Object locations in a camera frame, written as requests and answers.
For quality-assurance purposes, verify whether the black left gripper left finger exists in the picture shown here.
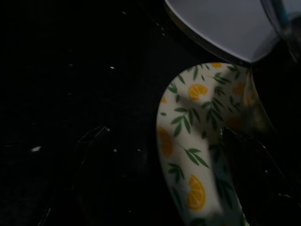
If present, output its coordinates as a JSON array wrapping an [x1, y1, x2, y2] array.
[[39, 126, 111, 226]]

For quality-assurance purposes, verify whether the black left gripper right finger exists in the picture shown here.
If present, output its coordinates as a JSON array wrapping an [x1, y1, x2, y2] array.
[[221, 127, 301, 226]]

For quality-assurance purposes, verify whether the lemon print plate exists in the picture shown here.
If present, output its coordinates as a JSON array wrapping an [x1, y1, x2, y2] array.
[[156, 61, 261, 226]]

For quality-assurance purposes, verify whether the white tiered rack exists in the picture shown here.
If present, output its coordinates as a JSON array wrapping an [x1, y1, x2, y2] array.
[[164, 0, 281, 64]]

